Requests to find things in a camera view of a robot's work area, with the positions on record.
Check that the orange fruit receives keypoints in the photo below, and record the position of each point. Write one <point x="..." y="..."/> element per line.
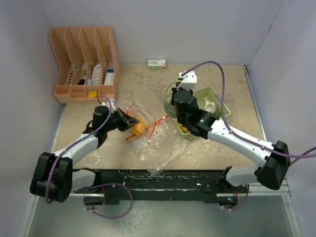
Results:
<point x="130" y="112"/>

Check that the peach plastic desk organizer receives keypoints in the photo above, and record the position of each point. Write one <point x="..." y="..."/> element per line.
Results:
<point x="77" y="50"/>

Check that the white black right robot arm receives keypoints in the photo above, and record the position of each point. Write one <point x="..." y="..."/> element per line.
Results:
<point x="271" y="161"/>

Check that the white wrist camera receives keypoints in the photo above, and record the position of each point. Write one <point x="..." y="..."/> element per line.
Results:
<point x="187" y="81"/>
<point x="110" y="103"/>

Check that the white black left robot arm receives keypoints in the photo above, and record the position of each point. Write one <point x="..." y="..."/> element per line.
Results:
<point x="53" y="176"/>

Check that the yellow block in organizer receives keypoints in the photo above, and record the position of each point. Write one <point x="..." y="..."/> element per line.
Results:
<point x="93" y="94"/>

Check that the black front mounting rail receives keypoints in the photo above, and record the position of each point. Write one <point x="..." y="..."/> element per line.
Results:
<point x="113" y="185"/>

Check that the green netted melon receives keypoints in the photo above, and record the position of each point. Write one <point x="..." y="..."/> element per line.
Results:
<point x="168" y="107"/>

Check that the aluminium frame rail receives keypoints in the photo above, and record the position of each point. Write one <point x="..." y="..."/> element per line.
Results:
<point x="286" y="198"/>

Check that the white blue bottle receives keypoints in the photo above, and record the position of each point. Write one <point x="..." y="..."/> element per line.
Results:
<point x="109" y="78"/>

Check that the clear zip bag orange zipper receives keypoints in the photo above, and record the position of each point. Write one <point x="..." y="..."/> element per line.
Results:
<point x="147" y="122"/>

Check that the yellow banana bunch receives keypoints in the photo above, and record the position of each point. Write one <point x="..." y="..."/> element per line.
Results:
<point x="182" y="128"/>

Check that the pale green perforated basket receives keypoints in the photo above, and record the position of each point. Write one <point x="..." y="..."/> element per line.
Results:
<point x="212" y="96"/>

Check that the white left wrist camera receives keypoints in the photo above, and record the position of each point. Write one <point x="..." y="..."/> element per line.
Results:
<point x="110" y="103"/>

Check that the white garlic bulb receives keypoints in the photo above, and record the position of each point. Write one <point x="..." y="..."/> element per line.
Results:
<point x="210" y="106"/>

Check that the white ribbed item in organizer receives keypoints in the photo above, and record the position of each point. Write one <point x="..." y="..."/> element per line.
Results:
<point x="95" y="77"/>

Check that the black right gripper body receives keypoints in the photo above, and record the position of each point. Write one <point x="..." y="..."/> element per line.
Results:
<point x="180" y="119"/>

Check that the small white green box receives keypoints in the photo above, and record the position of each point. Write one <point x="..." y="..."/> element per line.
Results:
<point x="156" y="64"/>

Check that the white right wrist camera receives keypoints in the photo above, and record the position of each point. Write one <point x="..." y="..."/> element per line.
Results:
<point x="187" y="81"/>

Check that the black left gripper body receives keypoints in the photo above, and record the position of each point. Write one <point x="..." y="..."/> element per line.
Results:
<point x="113" y="123"/>

